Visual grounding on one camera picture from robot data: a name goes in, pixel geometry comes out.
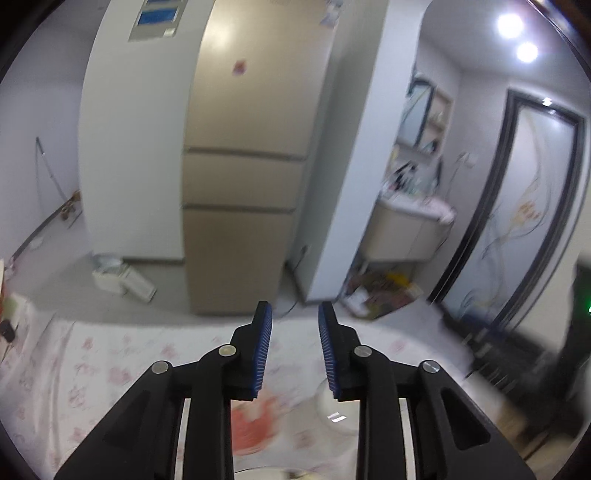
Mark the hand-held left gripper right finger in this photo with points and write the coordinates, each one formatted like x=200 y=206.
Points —
x=328 y=355

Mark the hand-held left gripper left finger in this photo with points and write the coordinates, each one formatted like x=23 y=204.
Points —
x=262 y=350

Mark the white bowl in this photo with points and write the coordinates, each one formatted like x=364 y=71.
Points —
x=334 y=413

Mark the pile of colourful packaging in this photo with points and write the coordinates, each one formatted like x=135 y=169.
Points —
x=383 y=293

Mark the white box on floor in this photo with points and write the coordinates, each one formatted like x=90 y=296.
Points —
x=122 y=281

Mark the beige refrigerator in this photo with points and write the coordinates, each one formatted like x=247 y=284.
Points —
x=240 y=184

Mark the floral tablecloth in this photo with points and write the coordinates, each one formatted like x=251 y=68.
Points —
x=92 y=369

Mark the cluster of toiletry bottles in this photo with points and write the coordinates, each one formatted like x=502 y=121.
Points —
x=408 y=180

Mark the black framed glass door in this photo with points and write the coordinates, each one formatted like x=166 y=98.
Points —
x=512 y=207

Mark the small brown box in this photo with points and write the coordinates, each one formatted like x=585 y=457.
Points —
x=72 y=207

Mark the bathroom mirror cabinet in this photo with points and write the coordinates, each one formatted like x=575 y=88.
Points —
x=422 y=117

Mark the thin metal pole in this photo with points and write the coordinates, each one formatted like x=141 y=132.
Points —
x=46 y=170

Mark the pink fridge sticker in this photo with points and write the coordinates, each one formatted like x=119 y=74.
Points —
x=239 y=67

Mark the fridge energy label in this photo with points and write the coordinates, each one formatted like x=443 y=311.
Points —
x=331 y=13

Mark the round ceiling light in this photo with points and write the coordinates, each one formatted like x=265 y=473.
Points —
x=527 y=51
x=508 y=23

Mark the white wall socket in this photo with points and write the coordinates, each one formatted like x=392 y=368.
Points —
x=468 y=159

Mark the grey wall electrical panel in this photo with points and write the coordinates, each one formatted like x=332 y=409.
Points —
x=154 y=21

